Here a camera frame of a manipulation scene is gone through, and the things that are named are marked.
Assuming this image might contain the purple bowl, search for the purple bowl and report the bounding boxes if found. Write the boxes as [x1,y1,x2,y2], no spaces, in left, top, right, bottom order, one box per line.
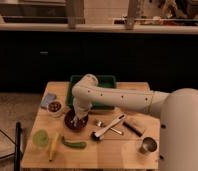
[64,109,88,131]

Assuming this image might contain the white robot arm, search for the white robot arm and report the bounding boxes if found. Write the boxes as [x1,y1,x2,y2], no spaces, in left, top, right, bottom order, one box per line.
[72,74,198,171]

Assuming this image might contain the white bowl with nuts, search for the white bowl with nuts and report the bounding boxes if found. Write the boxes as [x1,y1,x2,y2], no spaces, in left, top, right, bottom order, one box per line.
[47,101,62,117]

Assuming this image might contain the blue sponge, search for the blue sponge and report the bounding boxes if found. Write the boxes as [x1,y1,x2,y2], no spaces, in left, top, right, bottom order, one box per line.
[40,93,56,109]

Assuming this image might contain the green cucumber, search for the green cucumber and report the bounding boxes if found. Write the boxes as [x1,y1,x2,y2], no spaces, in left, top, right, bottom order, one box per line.
[61,137,87,149]

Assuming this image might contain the green tray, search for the green tray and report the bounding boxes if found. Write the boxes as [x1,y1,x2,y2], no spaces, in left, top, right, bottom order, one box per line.
[66,75,117,110]

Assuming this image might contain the yellow banana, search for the yellow banana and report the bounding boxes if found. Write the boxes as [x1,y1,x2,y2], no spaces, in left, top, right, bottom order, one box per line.
[49,133,60,162]

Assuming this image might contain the green round lid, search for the green round lid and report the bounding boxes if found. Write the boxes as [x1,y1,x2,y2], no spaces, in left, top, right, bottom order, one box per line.
[33,130,49,147]

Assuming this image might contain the metal cup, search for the metal cup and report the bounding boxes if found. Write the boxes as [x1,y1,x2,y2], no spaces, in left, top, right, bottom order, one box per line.
[139,137,158,154]

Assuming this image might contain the black pole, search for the black pole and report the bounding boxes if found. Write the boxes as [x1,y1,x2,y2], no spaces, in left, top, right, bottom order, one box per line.
[14,122,22,171]

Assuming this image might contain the white handled brush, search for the white handled brush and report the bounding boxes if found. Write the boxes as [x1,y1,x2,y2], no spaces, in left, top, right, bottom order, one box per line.
[91,114,125,141]

